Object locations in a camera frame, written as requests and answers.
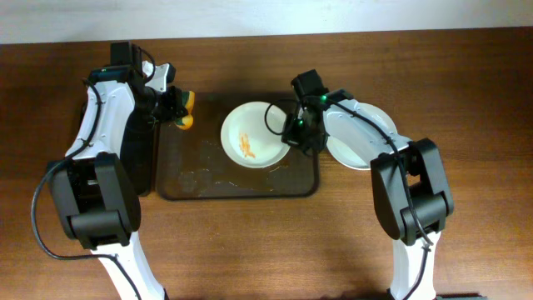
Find green and yellow sponge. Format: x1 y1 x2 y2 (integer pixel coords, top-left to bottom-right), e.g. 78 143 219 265
174 91 195 130

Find pale blue plate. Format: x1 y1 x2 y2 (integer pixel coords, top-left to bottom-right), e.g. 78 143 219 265
324 100 406 171

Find white plate top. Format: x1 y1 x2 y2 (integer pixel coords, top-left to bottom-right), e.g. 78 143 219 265
220 102 290 168

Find white plate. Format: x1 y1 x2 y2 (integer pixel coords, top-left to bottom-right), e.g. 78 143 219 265
220 102 290 168
372 107 397 143

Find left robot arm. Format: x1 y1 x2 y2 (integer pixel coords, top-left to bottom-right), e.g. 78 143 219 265
41 42 195 299

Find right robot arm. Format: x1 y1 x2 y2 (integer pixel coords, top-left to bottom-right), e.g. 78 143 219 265
281 69 454 299

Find black sponge tray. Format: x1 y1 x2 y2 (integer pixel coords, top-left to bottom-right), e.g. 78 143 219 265
78 97 157 198

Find brown serving tray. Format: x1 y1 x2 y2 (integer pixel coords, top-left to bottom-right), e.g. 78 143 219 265
155 92 320 201

